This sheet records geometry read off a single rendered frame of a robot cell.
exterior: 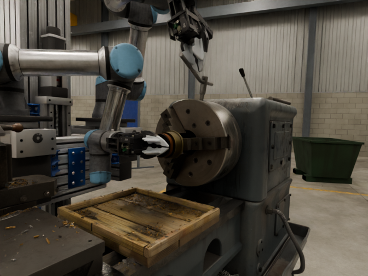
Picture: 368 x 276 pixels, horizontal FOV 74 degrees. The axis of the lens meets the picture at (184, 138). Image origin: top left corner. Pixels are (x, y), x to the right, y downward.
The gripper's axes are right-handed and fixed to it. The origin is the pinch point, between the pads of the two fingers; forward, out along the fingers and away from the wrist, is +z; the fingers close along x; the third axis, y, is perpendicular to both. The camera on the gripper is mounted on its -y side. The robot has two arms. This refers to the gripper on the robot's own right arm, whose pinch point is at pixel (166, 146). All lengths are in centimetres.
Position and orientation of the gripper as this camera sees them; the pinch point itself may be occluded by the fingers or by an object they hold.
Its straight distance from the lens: 73.9
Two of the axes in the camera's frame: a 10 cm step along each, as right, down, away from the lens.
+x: 0.3, -10.0, -0.7
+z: 8.1, 0.6, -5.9
